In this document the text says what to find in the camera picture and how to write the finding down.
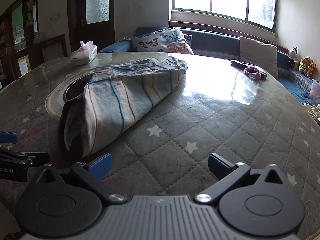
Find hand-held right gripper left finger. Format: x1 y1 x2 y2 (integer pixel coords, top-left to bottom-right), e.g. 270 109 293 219
35 152 128 204

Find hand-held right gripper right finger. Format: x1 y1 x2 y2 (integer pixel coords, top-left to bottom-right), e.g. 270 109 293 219
194 152 288 203

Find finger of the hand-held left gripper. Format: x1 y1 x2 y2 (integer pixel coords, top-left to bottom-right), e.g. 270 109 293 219
0 147 51 168
0 132 19 144

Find blue beige striped cloth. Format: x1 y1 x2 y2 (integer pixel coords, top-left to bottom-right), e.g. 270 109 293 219
57 57 188 162

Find pale crumpled clothes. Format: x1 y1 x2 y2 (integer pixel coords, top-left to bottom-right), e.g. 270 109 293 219
303 102 320 126

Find white chair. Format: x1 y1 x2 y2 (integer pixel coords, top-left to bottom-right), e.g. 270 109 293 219
41 42 63 62

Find pink hair scrunchie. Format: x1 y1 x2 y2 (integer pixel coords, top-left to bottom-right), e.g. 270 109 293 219
244 65 262 77

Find black remote control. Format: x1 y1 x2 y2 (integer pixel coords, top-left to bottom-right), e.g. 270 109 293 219
230 59 268 79

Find dark wooden sideboard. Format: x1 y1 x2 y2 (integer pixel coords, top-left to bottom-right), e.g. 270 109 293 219
32 34 67 63

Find dark wooden display cabinet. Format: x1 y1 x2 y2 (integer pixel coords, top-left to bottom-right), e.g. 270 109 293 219
0 0 40 82

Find white pink tissue box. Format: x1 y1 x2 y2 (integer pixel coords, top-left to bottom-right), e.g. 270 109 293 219
70 40 98 66

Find beige pillow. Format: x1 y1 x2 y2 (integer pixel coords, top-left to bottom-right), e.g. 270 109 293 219
239 36 279 79

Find blue cushion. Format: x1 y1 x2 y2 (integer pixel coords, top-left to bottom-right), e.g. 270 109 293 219
99 40 133 53

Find pink printed package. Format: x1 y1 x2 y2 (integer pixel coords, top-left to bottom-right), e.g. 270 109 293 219
308 78 320 106

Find blue sofa bench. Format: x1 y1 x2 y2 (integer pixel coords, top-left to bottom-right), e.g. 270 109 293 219
100 26 320 107

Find plush toy with green vest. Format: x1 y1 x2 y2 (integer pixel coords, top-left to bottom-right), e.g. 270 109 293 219
297 56 313 75

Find black white cow plush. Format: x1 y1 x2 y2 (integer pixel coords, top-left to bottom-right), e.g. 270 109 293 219
287 47 301 67

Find orange tiger plush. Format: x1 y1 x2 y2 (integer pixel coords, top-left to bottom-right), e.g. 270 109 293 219
306 60 318 78

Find dark wooden glass door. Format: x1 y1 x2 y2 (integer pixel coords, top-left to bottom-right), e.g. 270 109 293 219
67 0 116 52

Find butterfly print pillow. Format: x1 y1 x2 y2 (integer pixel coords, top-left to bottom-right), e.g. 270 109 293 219
130 27 195 55

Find round metal table ring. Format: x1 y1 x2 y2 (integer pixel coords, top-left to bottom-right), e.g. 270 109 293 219
45 76 100 118

